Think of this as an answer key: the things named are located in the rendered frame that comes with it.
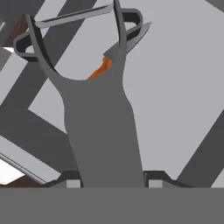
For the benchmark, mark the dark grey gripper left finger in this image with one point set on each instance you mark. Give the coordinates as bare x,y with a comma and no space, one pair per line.
71,178

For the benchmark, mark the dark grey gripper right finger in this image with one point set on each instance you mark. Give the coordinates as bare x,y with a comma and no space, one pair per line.
157,178

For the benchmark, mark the grey Y-shaped peeler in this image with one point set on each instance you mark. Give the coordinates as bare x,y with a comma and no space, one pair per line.
102,131

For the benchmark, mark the grey metal bar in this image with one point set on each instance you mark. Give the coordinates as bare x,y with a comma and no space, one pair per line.
23,169

